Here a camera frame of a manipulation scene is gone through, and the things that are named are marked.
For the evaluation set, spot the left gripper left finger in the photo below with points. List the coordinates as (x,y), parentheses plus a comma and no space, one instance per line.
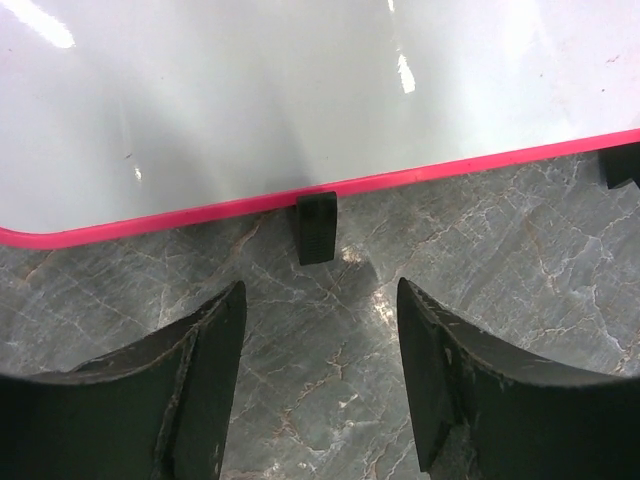
(158,408)

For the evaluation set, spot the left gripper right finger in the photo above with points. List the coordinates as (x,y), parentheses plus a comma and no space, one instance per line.
(529,417)

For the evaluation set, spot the pink framed whiteboard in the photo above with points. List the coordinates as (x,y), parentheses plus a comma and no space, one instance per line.
(120,118)

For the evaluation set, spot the black whiteboard foot clip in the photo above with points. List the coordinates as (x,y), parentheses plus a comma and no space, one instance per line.
(316,227)

